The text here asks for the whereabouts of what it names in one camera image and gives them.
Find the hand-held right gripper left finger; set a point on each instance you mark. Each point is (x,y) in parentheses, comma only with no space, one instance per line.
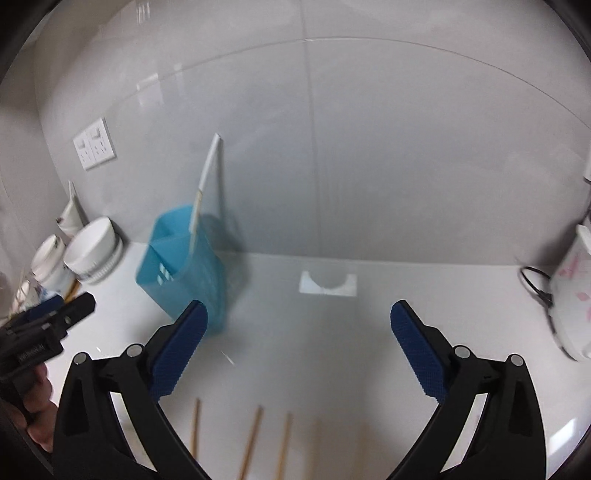
(181,350)

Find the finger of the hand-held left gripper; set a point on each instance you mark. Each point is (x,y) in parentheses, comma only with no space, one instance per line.
(76,311)
(41,311)

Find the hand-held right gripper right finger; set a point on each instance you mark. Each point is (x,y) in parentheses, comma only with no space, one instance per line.
(418,355)

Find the blue plastic utensil holder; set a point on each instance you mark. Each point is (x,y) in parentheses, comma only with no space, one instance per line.
(184,277)

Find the person's left hand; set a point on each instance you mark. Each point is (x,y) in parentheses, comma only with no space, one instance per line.
(42,406)

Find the white bowl blue pattern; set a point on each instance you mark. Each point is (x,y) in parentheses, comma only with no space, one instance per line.
(51,263)

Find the plain white bowl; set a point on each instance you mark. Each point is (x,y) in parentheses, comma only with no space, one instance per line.
(94,249)

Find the white squeeze tube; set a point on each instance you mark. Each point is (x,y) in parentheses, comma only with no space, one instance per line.
(74,217)

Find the white appliance pink print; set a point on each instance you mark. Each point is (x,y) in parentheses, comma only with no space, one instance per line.
(572,314)

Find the white wrapped disposable chopsticks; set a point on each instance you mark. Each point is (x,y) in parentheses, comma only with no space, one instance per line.
(208,177)

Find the white plastic bracket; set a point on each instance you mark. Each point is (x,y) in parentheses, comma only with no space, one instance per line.
(308,286)

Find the white wall switch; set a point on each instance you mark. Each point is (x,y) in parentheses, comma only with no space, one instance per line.
(83,153)

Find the white wall socket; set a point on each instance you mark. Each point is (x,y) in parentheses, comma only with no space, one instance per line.
(100,141)

